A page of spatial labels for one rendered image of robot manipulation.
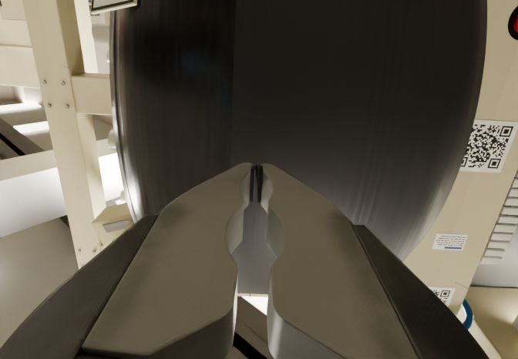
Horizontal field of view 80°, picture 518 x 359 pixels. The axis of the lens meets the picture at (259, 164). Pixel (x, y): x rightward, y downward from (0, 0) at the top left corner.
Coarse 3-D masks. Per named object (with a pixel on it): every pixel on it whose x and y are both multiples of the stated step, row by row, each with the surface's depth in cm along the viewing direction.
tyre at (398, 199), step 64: (192, 0) 20; (256, 0) 20; (320, 0) 20; (384, 0) 20; (448, 0) 20; (128, 64) 22; (192, 64) 20; (256, 64) 20; (320, 64) 20; (384, 64) 20; (448, 64) 21; (128, 128) 23; (192, 128) 21; (256, 128) 21; (320, 128) 21; (384, 128) 21; (448, 128) 22; (128, 192) 27; (256, 192) 23; (320, 192) 23; (384, 192) 23; (448, 192) 27; (256, 256) 27
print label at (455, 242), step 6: (438, 234) 49; (444, 234) 49; (450, 234) 49; (456, 234) 49; (438, 240) 49; (444, 240) 49; (450, 240) 49; (456, 240) 49; (462, 240) 49; (432, 246) 50; (438, 246) 50; (444, 246) 50; (450, 246) 50; (456, 246) 50; (462, 246) 50
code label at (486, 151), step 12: (480, 120) 42; (480, 132) 42; (492, 132) 42; (504, 132) 42; (468, 144) 43; (480, 144) 43; (492, 144) 43; (504, 144) 43; (468, 156) 44; (480, 156) 44; (492, 156) 44; (504, 156) 44; (468, 168) 44; (480, 168) 44; (492, 168) 44
